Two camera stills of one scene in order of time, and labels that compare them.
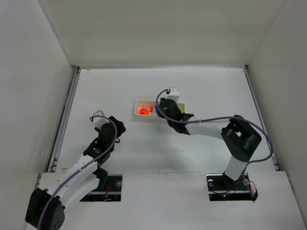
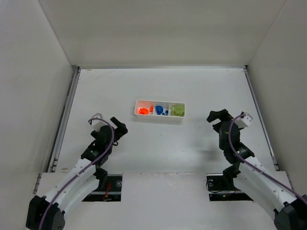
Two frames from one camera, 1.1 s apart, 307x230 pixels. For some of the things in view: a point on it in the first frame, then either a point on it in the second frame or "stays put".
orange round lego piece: [143, 111] stays put
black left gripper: [119, 125] stays put
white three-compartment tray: [147, 109] stays put
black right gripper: [164, 105] → [221, 123]
